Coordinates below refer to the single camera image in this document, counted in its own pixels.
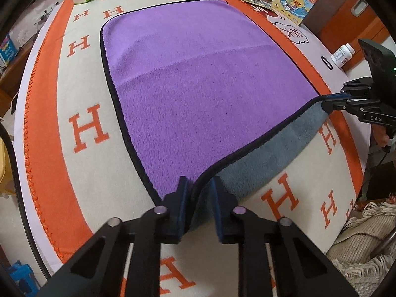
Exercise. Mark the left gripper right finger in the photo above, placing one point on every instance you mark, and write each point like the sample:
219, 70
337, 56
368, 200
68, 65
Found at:
275, 258

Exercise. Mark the purple and grey towel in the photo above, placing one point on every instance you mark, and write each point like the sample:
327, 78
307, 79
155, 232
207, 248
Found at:
200, 90

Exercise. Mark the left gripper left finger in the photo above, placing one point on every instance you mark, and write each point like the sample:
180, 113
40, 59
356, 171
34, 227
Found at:
123, 257

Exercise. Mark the beige fringed cushion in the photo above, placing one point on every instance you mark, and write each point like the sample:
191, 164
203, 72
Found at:
351, 251

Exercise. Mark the orange H pattern table runner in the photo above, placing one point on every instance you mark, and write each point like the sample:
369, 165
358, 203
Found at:
77, 173

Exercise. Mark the blue plastic stool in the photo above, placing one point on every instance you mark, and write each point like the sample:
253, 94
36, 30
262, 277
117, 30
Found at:
23, 276

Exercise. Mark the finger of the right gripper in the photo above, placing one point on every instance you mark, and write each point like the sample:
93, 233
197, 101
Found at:
335, 102

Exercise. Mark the white pill bottle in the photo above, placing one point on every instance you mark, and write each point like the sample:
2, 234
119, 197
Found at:
342, 55

